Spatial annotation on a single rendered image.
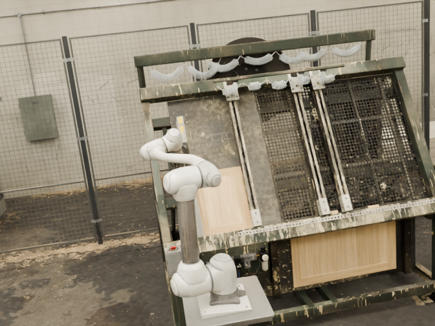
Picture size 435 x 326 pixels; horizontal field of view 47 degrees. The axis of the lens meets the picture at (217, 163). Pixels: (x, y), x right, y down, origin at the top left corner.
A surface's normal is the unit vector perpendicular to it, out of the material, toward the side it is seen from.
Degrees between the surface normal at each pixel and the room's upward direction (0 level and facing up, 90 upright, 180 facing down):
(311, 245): 90
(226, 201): 60
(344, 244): 90
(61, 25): 90
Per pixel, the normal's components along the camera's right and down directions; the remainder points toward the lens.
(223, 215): 0.11, -0.29
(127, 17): 0.15, 0.23
